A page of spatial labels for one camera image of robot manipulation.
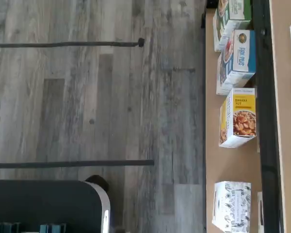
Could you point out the black white robot base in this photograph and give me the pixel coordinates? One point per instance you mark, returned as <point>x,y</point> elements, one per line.
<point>38,201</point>

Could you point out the banana nut granola box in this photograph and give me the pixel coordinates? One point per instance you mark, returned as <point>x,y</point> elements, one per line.
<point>242,121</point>

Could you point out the Flax Plus cereal box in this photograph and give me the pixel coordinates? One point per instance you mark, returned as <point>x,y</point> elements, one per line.
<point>242,55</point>

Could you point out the green white cereal box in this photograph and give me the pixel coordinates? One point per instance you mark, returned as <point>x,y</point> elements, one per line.
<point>223,24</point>

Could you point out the black metal shelf rack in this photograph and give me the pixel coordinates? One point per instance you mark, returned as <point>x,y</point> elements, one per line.
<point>266,121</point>

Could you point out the wooden shelf board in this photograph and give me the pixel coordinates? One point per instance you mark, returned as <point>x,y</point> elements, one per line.
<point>288,145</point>

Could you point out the plain black floor bar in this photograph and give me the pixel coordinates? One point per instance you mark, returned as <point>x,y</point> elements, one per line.
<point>63,164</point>

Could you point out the black floor bar with foot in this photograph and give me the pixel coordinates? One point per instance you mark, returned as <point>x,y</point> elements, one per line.
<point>63,44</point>

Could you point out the dark teal metal profile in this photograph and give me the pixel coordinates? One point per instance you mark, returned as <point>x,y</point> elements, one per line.
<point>52,229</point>

